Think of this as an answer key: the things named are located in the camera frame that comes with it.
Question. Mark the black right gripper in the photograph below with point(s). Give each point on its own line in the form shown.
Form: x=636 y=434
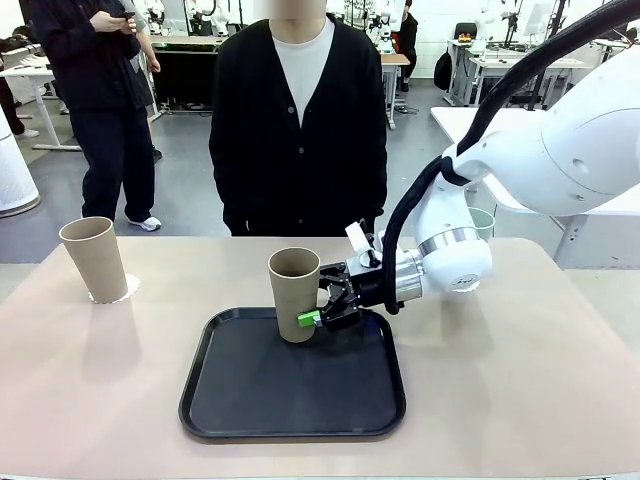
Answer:
x=370 y=290

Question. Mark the beige plastic cup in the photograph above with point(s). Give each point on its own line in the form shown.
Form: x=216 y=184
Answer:
x=292 y=300
x=97 y=260

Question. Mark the mint green plastic cup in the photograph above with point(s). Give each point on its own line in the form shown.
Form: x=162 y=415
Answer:
x=482 y=222

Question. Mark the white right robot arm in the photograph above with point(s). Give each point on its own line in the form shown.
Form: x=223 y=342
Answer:
x=575 y=140

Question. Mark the person's left forearm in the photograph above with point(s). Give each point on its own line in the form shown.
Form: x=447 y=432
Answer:
x=375 y=190

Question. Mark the person's right forearm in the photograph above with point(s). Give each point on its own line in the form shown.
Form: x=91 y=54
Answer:
x=222 y=190

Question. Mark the black plastic tray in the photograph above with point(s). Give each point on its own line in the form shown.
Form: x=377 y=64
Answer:
x=300 y=395

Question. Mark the person in black cardigan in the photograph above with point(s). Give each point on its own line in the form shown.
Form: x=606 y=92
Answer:
x=300 y=150

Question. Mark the white scalloped coaster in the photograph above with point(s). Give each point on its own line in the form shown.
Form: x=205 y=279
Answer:
x=134 y=286

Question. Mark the black backpack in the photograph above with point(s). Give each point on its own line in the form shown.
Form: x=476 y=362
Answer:
x=442 y=70

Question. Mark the seated person in black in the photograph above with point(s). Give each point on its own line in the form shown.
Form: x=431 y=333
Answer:
x=407 y=45

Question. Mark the grey lab desk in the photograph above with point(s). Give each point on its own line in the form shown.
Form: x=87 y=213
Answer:
x=480 y=65

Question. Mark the bystander in dark clothes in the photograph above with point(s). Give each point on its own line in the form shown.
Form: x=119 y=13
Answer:
x=100 y=100

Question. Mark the white cylindrical air purifier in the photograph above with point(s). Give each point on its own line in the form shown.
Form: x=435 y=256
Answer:
x=15 y=170

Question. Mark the black smartphone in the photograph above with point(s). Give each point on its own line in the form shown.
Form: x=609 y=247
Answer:
x=127 y=15

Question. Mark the white desk with metal legs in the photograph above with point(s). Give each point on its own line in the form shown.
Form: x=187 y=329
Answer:
x=30 y=75

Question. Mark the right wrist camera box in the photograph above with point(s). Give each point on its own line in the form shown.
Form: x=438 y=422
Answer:
x=357 y=237

